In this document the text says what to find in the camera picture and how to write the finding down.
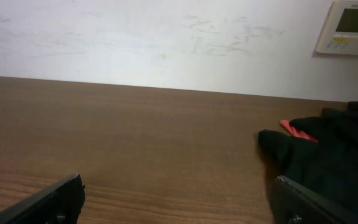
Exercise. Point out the white wall control panel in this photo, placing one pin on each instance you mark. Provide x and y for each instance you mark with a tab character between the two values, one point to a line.
339	35

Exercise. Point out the black t-shirt with white print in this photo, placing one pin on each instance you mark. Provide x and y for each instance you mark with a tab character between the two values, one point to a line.
328	167

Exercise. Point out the red garment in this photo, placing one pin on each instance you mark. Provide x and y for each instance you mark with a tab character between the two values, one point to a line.
296	132

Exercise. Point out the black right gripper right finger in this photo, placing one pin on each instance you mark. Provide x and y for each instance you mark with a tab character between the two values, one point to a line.
292	203

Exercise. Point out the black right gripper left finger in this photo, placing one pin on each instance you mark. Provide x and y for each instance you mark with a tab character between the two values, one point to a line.
59	203

